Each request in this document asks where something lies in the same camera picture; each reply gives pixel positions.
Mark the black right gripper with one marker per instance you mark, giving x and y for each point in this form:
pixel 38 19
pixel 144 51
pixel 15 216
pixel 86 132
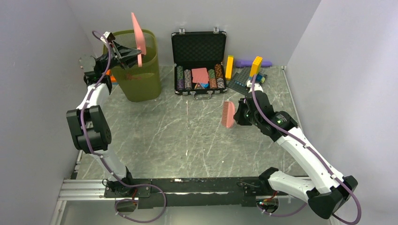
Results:
pixel 239 116

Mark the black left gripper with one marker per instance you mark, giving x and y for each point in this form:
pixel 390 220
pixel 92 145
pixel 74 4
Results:
pixel 122 54

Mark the pink plastic hand brush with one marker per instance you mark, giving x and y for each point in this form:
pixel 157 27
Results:
pixel 228 112

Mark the pink plastic dustpan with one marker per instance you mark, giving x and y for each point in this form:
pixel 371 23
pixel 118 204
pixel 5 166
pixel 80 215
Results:
pixel 139 38

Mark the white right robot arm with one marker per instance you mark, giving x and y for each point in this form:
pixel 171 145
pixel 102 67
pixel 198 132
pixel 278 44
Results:
pixel 327 190

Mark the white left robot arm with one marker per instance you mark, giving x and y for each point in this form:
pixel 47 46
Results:
pixel 89 129

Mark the building block assembly on baseplate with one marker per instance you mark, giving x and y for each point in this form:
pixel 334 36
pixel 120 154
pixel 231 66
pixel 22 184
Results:
pixel 241 82

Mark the olive green mesh wastebasket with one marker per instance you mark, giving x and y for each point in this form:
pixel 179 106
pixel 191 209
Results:
pixel 141 83

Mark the yellow tall building block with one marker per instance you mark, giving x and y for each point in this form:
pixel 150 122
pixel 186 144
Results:
pixel 229 67

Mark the purple cylinder toy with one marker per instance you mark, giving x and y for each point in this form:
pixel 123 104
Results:
pixel 247 63

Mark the pink card stack in case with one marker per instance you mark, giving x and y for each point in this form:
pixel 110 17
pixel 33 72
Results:
pixel 200 75

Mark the black poker chip case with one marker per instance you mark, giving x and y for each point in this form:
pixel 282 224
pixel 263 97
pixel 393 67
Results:
pixel 199 50

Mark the orange plastic handle object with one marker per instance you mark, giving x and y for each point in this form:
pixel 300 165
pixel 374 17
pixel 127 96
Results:
pixel 112 78

